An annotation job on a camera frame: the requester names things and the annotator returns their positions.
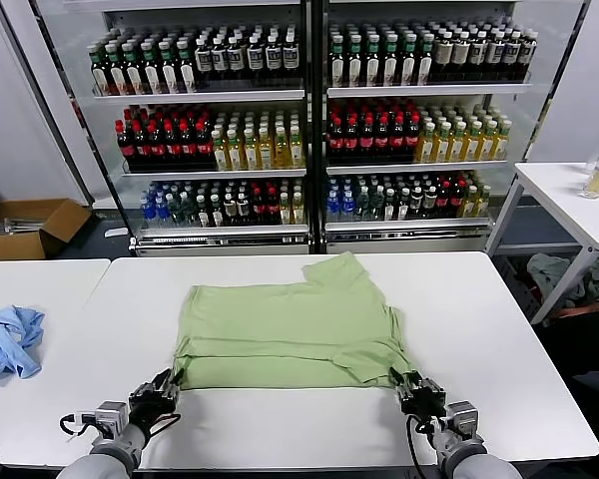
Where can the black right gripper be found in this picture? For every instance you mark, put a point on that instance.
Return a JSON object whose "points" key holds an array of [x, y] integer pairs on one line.
{"points": [[426, 399]]}

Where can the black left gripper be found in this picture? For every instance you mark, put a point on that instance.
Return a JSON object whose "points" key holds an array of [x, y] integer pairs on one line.
{"points": [[150, 406]]}

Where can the light green t-shirt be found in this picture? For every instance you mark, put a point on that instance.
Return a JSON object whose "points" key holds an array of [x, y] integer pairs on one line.
{"points": [[289, 324]]}

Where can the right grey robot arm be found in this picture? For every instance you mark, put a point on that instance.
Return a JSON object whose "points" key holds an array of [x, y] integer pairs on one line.
{"points": [[474, 461]]}

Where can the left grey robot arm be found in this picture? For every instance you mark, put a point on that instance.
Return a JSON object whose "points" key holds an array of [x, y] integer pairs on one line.
{"points": [[105, 459]]}

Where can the pile of pale clothes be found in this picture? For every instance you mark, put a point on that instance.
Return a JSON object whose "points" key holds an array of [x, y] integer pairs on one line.
{"points": [[554, 279]]}

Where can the person in black clothes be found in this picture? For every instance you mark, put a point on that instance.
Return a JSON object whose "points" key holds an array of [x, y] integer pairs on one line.
{"points": [[589, 349]]}

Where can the dark laundry crate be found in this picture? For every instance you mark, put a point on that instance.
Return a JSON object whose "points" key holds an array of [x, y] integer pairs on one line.
{"points": [[519, 289]]}

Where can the small white floor object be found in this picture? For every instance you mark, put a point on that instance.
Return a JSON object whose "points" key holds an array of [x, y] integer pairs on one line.
{"points": [[116, 232]]}

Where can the crumpled light blue shirt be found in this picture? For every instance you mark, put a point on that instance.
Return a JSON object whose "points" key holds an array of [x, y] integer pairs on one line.
{"points": [[10, 339]]}

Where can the small blue water bottle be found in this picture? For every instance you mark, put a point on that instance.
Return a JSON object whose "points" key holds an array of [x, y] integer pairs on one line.
{"points": [[146, 209], [348, 205], [161, 209], [333, 205]]}

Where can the small teal water bottle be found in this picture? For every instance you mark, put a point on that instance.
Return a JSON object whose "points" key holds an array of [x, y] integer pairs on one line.
{"points": [[362, 204], [376, 204], [176, 209], [189, 209]]}

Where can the small green cap tea bottle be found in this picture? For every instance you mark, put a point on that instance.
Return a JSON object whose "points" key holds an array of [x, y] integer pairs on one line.
{"points": [[216, 209], [403, 204], [390, 204], [202, 209]]}

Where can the small beige label dark bottle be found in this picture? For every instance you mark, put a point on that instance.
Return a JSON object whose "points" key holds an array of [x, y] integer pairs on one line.
{"points": [[417, 202], [243, 209], [229, 209], [430, 202]]}

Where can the small red cap cola bottle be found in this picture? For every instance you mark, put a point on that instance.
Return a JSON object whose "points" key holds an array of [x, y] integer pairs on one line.
{"points": [[258, 208], [272, 208], [444, 199], [458, 199]]}

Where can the small yellow drink bottle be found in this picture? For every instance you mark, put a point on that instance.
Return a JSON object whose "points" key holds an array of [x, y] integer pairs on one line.
{"points": [[298, 208], [471, 202], [285, 208], [484, 201]]}

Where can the open cardboard box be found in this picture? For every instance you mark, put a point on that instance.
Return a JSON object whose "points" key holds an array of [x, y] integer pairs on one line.
{"points": [[15, 247]]}

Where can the bundle of metal rails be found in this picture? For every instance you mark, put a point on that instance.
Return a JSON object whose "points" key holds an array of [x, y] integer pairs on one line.
{"points": [[15, 224]]}

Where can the green label yellow drink bottle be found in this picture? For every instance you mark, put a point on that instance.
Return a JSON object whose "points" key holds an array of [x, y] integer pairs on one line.
{"points": [[220, 152], [500, 143], [457, 144], [250, 152], [487, 143], [426, 144], [266, 152], [442, 144], [281, 151], [296, 150], [472, 143], [235, 152]]}

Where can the white side table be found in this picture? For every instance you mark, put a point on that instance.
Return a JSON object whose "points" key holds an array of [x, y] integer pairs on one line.
{"points": [[554, 184]]}

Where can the white beverage shelf unit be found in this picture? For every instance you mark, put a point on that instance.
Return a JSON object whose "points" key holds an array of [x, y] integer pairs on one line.
{"points": [[204, 95], [419, 90]]}

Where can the open glass cooler door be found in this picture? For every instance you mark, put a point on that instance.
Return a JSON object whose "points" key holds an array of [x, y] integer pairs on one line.
{"points": [[60, 100], [549, 100]]}

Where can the green cap white label bottle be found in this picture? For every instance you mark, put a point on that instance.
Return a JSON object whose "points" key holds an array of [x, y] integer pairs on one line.
{"points": [[151, 72], [116, 74], [355, 65], [425, 62], [169, 71], [373, 64], [409, 63], [99, 75], [186, 70], [337, 65], [391, 63], [134, 73]]}

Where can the white cap navy label bottle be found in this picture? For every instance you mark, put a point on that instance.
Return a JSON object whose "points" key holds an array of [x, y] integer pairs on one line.
{"points": [[203, 60], [529, 51], [255, 57], [236, 58], [291, 55], [496, 52], [479, 53], [273, 56], [220, 59], [513, 52]]}

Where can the white cap beige label bottle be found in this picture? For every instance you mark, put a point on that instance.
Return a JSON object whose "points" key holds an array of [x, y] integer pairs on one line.
{"points": [[462, 54], [444, 55]]}

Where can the silver right wrist camera block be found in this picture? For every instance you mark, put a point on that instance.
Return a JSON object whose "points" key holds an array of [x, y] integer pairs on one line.
{"points": [[463, 419]]}

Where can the silver wrist camera block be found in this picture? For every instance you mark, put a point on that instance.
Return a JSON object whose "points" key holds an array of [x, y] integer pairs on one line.
{"points": [[463, 419], [111, 419]]}

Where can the silver left wrist camera block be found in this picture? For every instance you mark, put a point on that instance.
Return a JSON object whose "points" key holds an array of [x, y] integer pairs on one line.
{"points": [[111, 419]]}

